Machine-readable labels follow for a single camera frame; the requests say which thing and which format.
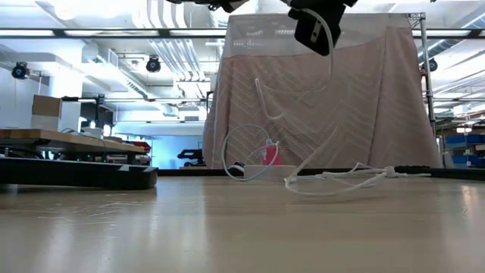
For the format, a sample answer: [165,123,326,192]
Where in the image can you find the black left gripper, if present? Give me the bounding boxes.
[165,0,251,14]

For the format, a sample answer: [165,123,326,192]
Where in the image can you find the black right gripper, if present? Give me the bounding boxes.
[286,0,359,58]

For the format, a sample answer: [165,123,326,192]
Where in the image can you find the pink charger block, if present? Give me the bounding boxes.
[261,143,283,167]

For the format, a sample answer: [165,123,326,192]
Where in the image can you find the metal rack pole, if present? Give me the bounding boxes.
[407,12,437,168]

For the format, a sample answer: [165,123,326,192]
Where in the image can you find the pink chevron cloth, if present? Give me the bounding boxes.
[202,12,443,171]

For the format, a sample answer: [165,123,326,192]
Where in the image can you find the black background robot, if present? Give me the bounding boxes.
[177,146,205,168]

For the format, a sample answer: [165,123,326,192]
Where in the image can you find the small red item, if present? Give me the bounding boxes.
[130,140,152,153]

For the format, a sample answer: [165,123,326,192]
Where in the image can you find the blue storage bins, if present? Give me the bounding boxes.
[445,133,485,168]

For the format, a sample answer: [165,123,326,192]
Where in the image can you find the white box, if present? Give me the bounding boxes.
[30,101,83,132]

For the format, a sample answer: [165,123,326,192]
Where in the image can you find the brown cardboard box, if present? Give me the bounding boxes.
[31,93,64,118]

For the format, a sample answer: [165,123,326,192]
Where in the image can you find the wooden top workbench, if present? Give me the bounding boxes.
[0,127,152,164]

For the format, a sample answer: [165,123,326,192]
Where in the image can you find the thin white USB cable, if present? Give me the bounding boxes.
[321,162,433,180]

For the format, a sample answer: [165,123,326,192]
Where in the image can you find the black aluminium frame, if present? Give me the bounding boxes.
[157,165,485,179]

